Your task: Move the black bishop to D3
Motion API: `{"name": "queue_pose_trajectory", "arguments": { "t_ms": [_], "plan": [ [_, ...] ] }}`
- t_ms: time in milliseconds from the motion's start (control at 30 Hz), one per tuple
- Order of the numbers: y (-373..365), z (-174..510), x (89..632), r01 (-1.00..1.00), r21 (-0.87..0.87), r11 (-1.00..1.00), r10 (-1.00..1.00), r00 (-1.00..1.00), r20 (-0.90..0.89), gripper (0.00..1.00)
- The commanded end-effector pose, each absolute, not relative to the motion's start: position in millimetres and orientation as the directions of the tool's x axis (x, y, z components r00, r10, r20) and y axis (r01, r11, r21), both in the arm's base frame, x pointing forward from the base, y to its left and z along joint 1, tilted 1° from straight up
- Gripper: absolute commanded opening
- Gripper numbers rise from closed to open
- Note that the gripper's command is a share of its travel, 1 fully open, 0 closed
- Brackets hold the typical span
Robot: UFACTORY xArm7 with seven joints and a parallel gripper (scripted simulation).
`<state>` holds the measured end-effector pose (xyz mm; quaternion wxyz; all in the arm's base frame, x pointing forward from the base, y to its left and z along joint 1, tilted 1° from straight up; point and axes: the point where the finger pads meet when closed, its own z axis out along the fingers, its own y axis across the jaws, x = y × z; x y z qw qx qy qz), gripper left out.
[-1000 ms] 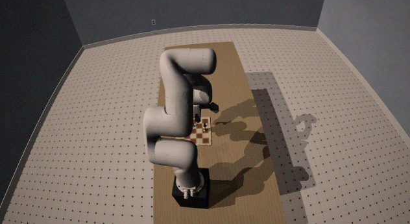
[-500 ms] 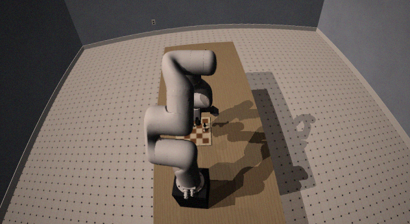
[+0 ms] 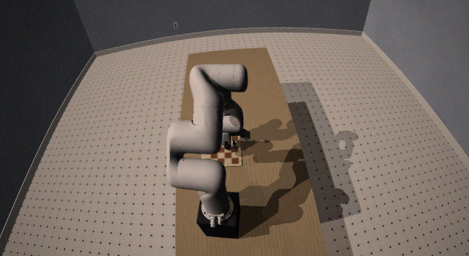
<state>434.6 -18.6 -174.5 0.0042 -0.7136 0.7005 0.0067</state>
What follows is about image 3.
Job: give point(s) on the brown and cream chessboard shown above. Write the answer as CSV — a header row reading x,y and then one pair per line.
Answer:
x,y
229,158

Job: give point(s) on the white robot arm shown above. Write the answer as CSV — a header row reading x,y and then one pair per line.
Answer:
x,y
215,113

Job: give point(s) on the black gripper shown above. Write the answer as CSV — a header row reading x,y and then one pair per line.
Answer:
x,y
226,140

